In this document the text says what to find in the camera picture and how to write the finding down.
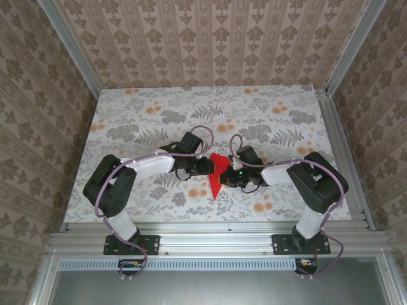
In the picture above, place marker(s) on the red cloth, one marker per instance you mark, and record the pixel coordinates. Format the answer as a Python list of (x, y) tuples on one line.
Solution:
[(216, 187)]

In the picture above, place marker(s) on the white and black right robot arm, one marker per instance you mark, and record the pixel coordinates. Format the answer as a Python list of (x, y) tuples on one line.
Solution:
[(321, 187)]

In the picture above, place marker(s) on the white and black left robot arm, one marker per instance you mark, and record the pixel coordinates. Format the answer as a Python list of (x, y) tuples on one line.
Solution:
[(108, 190)]

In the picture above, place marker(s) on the grey metal sheet panel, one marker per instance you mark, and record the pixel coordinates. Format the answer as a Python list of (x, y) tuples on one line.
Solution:
[(216, 289)]

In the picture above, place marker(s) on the floral patterned table cover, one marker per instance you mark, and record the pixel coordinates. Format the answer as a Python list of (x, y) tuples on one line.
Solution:
[(133, 105)]

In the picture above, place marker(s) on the aluminium mounting rail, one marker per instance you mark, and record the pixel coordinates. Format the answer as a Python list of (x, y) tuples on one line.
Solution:
[(216, 241)]

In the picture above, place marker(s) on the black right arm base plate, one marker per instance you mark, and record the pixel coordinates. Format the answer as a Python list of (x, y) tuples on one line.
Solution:
[(280, 244)]

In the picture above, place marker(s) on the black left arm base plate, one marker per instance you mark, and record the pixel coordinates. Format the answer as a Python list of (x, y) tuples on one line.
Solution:
[(152, 244)]

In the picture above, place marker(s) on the aluminium side rail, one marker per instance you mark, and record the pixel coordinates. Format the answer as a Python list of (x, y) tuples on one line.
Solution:
[(335, 133)]

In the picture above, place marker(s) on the aluminium corner post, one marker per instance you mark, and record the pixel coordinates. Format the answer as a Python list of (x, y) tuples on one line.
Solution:
[(68, 41), (355, 41)]

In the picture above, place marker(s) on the aluminium frame bar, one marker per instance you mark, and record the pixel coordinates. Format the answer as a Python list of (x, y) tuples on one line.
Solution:
[(43, 279), (391, 282)]

